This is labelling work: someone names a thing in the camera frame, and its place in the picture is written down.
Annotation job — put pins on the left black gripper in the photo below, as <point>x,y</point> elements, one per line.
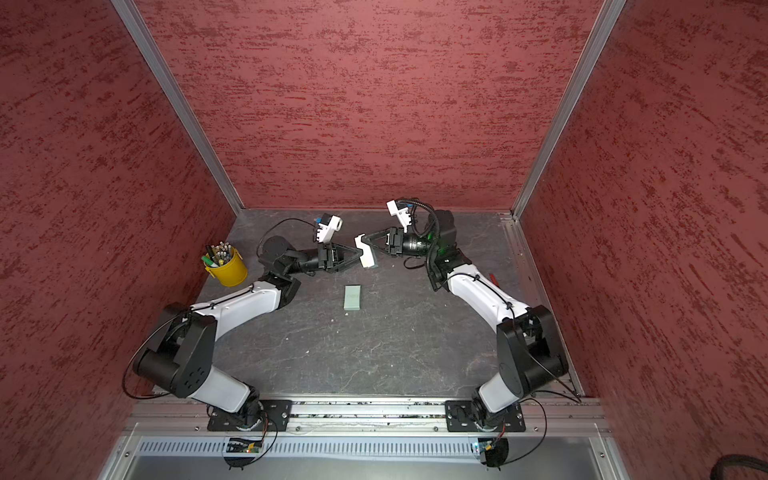
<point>325,256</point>

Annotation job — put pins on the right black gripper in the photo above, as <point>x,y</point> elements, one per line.
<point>396,244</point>

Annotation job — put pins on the pale green lift-off lid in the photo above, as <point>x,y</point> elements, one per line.
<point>367,258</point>

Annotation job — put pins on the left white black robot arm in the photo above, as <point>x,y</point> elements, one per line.
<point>177,356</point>

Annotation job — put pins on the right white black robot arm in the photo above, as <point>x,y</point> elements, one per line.
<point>529,350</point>

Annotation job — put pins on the pale green box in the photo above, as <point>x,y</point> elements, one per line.
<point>352,298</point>

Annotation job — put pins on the yellow pen cup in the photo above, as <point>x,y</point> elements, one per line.
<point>232,273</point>

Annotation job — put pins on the pens in cup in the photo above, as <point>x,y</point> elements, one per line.
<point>217,255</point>

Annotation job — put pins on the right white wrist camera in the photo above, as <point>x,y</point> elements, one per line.
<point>404,212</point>

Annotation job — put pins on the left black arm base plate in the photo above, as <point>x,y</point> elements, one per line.
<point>255,415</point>

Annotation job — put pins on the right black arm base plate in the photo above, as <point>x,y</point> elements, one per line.
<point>472,416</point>

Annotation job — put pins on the front aluminium rail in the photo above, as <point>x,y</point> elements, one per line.
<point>313,415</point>

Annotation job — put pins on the right aluminium corner post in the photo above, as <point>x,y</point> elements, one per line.
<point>604,24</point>

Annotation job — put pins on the aluminium corner post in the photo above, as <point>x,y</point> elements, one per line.
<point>137,28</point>
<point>604,24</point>

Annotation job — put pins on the left aluminium corner post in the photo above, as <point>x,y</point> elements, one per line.
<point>137,28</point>

